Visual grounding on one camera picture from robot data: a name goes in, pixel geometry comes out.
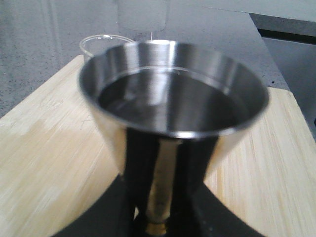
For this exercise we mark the wooden cutting board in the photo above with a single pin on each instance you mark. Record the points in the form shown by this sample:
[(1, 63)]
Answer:
[(54, 165)]

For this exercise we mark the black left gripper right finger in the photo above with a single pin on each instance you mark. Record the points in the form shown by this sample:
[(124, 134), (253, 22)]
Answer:
[(195, 210)]

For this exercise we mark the clear glass beaker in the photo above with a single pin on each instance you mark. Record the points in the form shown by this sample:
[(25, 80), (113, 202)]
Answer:
[(97, 44)]

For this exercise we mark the steel double jigger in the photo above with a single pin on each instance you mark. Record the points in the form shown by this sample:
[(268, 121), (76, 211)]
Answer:
[(174, 91)]

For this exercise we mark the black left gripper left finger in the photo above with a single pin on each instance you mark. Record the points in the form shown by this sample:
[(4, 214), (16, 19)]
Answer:
[(112, 214)]

